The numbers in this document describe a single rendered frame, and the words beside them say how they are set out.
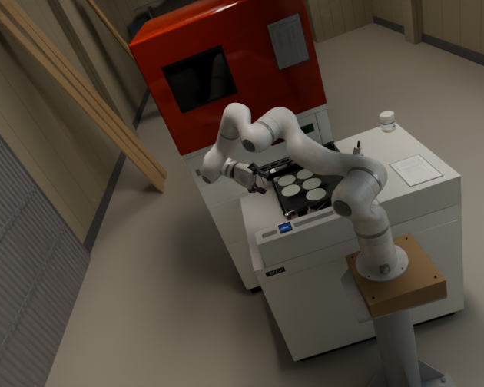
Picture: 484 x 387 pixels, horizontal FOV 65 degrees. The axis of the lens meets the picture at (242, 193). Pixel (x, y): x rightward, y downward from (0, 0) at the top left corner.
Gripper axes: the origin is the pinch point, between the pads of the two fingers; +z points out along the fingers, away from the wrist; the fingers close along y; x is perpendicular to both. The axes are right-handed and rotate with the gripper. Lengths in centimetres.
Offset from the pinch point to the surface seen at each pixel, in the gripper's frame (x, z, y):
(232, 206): 24, -31, -49
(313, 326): -6, 41, -73
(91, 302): -24, -136, -183
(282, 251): -12.0, 18.5, -22.0
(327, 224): 1.4, 31.6, -8.2
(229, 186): 24, -34, -35
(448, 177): 36, 67, 13
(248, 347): -11, 8, -122
